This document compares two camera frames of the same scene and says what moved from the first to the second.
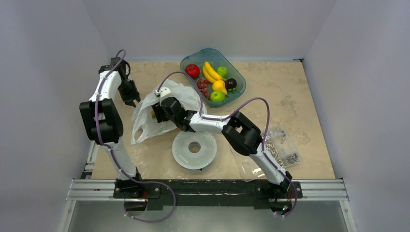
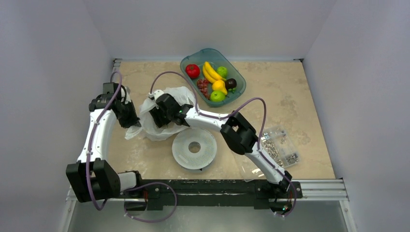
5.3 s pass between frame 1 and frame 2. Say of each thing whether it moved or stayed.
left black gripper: moved
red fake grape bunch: stayed
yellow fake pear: stayed
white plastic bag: moved
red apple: stayed
